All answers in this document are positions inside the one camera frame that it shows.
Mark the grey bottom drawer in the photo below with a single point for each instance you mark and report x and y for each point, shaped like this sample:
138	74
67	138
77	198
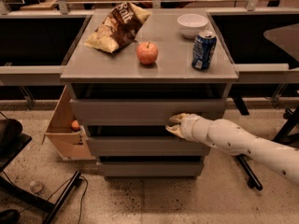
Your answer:
150	169

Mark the black stand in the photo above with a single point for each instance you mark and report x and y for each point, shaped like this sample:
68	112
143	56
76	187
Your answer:
16	173
276	122

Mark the black stand left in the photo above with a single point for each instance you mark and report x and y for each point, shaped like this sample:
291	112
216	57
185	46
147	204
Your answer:
16	173

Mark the red apple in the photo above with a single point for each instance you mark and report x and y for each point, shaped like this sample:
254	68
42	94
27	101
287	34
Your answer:
147	53

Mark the white bowl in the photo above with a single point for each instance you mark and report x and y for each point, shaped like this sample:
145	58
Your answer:
191	24

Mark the blue soda can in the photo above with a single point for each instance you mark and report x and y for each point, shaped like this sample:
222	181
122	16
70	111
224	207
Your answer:
203	50

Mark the brown salt chips bag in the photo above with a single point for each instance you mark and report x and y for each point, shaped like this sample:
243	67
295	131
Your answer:
119	28

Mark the grey drawer cabinet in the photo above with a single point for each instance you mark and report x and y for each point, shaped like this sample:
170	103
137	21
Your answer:
94	74

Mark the grey drawer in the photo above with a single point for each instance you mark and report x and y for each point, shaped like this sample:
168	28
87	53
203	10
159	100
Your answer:
150	169
144	146
134	112

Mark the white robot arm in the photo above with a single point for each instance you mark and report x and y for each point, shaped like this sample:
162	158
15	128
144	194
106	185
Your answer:
233	140

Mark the small orange ball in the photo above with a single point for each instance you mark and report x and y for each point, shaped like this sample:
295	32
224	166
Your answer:
75	126

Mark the clear plastic cup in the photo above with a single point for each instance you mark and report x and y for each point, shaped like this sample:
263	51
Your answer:
36	187

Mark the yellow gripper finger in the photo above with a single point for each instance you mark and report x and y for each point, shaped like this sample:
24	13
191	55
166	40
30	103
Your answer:
184	117
175	130

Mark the black stand right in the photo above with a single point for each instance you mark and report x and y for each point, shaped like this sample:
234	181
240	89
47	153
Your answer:
276	122

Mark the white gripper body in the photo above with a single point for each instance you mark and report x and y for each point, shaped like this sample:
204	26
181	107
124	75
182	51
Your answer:
189	129

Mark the grey top drawer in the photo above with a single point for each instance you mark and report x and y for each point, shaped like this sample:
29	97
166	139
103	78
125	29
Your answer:
134	112

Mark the grey middle drawer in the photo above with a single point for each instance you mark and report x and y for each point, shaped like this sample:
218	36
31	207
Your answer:
144	146

